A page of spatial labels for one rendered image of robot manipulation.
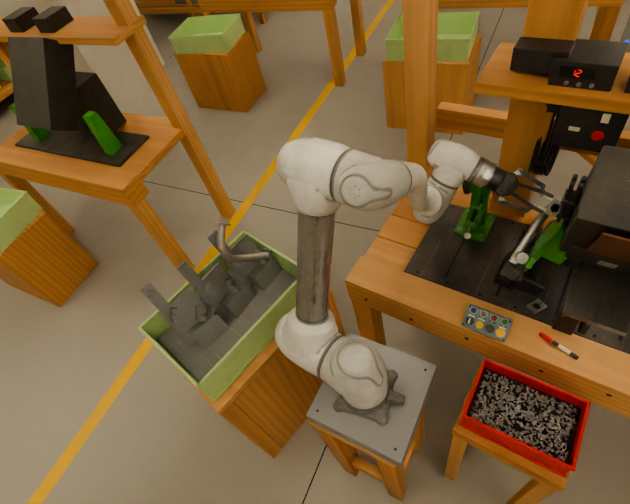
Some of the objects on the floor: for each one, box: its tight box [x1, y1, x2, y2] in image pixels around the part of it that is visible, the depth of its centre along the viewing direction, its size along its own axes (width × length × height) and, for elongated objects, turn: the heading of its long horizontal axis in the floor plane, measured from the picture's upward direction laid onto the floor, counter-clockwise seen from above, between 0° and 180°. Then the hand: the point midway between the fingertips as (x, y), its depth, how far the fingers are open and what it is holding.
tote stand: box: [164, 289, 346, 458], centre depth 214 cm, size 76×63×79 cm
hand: (548, 204), depth 133 cm, fingers closed on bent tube, 3 cm apart
